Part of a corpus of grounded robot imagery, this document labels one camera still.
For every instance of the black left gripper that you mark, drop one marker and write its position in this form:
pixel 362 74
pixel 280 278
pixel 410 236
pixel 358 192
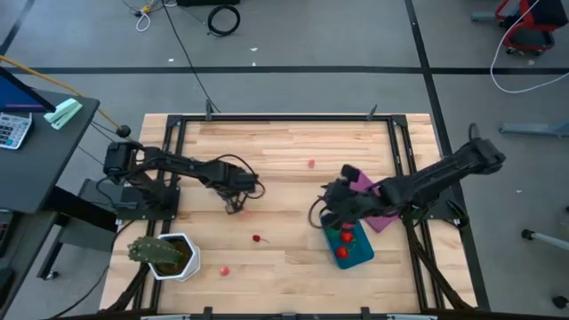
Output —
pixel 224 178

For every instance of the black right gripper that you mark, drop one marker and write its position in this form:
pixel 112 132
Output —
pixel 351 200

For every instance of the green toy pumpkin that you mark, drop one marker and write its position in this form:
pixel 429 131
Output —
pixel 332 233

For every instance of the orange-red toy strawberry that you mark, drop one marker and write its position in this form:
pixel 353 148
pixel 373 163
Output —
pixel 347 237

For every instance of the large pink toy tomato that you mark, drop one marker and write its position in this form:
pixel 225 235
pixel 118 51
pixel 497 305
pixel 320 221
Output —
pixel 342 252

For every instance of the blue tupperware container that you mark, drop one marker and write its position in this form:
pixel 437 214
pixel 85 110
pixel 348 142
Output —
pixel 355 255

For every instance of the small pink toy piece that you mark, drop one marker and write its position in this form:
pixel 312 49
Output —
pixel 311 163

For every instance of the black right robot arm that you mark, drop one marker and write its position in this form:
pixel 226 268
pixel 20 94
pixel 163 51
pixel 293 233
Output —
pixel 435 173

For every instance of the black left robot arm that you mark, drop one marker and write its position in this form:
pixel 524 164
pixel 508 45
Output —
pixel 155 160

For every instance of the pale pink toy fruit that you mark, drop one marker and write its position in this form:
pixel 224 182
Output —
pixel 248 213

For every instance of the red toy cherry with stem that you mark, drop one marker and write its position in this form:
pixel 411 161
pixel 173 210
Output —
pixel 256 238

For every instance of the purple cloth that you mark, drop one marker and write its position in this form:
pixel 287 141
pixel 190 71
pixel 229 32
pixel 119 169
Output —
pixel 384 222

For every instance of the small red toy fruit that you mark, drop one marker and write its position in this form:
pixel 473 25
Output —
pixel 224 270

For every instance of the white hexagonal plant pot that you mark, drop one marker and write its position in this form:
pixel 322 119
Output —
pixel 186 266

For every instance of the green cactus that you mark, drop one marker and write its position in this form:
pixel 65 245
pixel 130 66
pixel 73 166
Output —
pixel 153 251

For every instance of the black ball knob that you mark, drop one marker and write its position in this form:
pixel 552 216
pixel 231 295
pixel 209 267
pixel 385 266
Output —
pixel 123 131

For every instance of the black power box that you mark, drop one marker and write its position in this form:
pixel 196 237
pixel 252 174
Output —
pixel 100 193

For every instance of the dark grey side desk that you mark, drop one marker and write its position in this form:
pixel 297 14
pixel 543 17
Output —
pixel 44 169

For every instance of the mint green stapler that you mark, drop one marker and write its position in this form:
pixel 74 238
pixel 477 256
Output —
pixel 62 113

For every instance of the white pole with black foot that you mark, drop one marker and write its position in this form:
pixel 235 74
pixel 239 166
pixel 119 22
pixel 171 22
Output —
pixel 547 240

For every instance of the grey table leg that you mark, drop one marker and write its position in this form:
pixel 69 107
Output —
pixel 533 129

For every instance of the grey calculator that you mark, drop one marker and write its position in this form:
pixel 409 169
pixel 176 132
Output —
pixel 13 131

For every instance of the laptop with blue screen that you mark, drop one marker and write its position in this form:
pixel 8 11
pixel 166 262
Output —
pixel 18 95

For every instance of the red and black stool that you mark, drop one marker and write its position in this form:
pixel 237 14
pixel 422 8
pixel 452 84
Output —
pixel 533 35

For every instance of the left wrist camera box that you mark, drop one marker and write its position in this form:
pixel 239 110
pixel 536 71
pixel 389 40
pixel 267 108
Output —
pixel 248 180

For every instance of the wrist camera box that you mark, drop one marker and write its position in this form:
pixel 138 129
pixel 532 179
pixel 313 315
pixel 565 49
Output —
pixel 248 180
pixel 351 173

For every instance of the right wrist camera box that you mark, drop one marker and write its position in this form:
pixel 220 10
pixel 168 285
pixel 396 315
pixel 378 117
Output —
pixel 351 173

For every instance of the black frame clamp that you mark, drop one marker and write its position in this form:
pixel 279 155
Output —
pixel 209 109
pixel 371 112

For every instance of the black aluminium table frame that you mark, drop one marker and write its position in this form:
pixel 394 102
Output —
pixel 289 118

